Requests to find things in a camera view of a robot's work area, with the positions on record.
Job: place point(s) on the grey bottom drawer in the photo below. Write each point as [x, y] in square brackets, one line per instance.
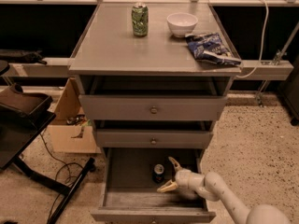
[130, 194]

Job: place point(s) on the green soda can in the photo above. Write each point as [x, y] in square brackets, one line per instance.
[140, 19]

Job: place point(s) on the grey drawer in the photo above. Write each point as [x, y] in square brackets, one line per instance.
[158, 108]
[153, 139]
[130, 194]

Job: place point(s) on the blue chip bag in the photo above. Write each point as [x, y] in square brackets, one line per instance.
[209, 47]

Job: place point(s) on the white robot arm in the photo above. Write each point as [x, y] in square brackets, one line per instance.
[212, 187]

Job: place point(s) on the blue pepsi can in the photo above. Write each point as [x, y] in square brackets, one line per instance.
[158, 173]

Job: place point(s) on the grey middle drawer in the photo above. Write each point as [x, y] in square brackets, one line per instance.
[153, 139]

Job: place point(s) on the grey drawer cabinet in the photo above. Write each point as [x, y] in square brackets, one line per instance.
[112, 61]

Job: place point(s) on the cardboard box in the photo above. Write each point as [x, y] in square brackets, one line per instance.
[71, 131]

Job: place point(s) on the grey metal rail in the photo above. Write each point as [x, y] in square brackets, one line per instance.
[58, 68]

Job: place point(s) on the black chair stand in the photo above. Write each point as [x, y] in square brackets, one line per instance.
[23, 117]

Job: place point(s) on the white bowl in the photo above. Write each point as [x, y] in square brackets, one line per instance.
[181, 23]

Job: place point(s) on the grey top drawer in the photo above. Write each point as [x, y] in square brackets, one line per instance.
[158, 108]

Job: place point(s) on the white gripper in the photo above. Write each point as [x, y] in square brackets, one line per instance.
[182, 177]

